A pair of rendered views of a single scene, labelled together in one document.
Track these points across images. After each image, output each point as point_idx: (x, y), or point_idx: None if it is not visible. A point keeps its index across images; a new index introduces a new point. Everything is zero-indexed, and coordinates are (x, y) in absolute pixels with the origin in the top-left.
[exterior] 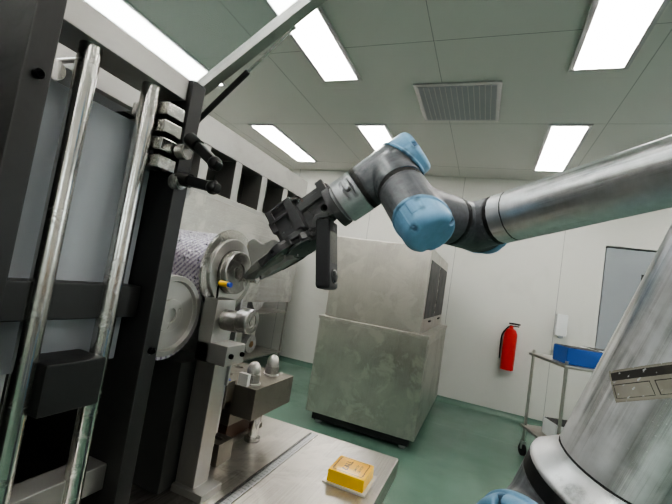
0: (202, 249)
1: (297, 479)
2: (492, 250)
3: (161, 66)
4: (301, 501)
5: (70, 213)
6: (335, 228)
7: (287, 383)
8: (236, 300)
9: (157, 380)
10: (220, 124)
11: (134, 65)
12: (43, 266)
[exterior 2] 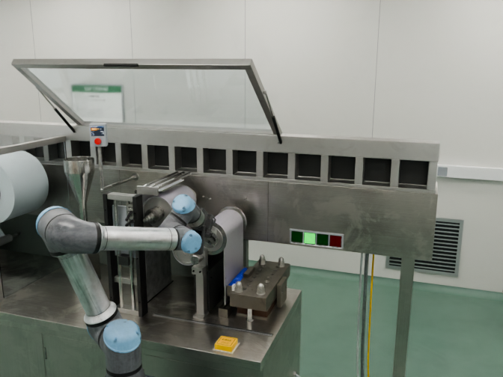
0: None
1: (218, 333)
2: (185, 252)
3: (125, 197)
4: (203, 336)
5: None
6: (200, 228)
7: (260, 300)
8: (218, 250)
9: None
10: (299, 138)
11: (120, 200)
12: None
